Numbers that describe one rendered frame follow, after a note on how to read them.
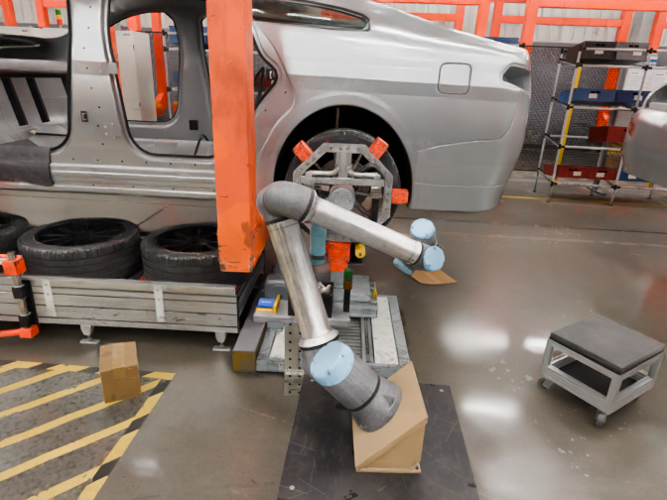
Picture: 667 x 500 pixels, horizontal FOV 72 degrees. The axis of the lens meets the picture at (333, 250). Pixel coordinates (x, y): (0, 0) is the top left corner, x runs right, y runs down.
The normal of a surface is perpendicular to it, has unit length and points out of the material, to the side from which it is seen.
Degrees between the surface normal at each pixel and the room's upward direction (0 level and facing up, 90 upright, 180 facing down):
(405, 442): 90
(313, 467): 0
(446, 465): 0
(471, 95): 90
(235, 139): 90
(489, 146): 90
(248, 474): 0
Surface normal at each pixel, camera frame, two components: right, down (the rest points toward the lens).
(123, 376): 0.41, 0.34
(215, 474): 0.04, -0.93
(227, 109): -0.04, 0.35
